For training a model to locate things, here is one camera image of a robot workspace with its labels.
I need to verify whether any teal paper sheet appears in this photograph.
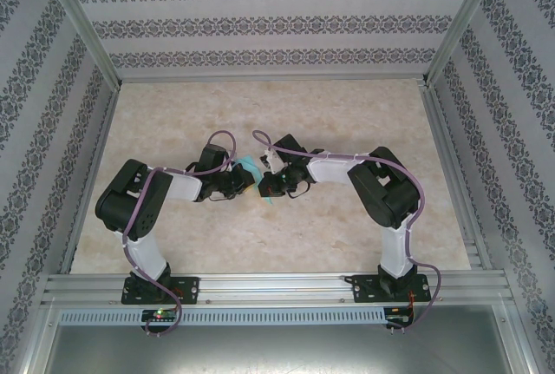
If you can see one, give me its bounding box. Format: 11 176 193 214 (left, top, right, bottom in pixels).
233 155 275 207

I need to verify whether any grey sheet metal panel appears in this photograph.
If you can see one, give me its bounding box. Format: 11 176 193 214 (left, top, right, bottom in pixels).
41 324 519 374

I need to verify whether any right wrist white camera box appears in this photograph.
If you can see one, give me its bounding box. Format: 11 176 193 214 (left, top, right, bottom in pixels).
258 149 280 173

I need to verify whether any aluminium mounting rail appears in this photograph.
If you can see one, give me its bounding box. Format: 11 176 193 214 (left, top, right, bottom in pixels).
41 270 517 306

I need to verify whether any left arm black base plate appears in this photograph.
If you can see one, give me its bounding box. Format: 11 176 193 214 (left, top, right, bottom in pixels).
121 275 202 306

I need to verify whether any aluminium table side rail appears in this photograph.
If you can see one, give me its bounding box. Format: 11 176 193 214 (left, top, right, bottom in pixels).
57 82 125 275
416 79 494 272

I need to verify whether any grey slotted cable duct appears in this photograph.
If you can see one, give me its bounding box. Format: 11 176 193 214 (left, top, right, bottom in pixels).
58 306 388 326

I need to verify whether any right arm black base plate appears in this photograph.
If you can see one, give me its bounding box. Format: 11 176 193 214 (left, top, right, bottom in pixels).
350 272 433 305

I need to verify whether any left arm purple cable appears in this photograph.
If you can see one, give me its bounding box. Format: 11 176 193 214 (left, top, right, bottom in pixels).
121 130 238 338

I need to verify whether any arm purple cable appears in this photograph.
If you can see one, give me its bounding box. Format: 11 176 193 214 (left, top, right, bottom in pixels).
251 129 445 334
121 130 238 338

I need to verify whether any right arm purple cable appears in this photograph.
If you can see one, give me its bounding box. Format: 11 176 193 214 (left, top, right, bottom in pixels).
251 129 445 334

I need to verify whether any short aluminium frame post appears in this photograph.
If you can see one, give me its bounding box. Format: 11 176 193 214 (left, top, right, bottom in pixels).
493 299 544 374
16 299 62 374

